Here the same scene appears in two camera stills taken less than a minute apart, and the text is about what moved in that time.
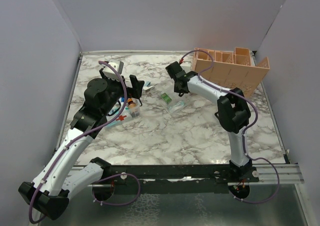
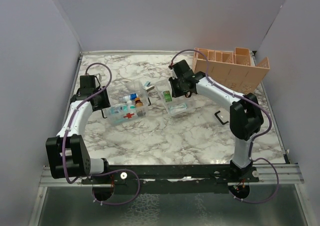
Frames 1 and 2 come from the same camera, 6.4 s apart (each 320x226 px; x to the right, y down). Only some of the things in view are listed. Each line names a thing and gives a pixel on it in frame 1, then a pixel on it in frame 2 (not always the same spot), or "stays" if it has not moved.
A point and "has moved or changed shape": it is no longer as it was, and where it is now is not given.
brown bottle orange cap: x=131 y=104 to x=139 y=105
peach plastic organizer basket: x=234 y=69 stays
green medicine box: x=166 y=98 has moved or changed shape
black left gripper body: x=116 y=89 to x=103 y=101
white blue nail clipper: x=147 y=86 stays
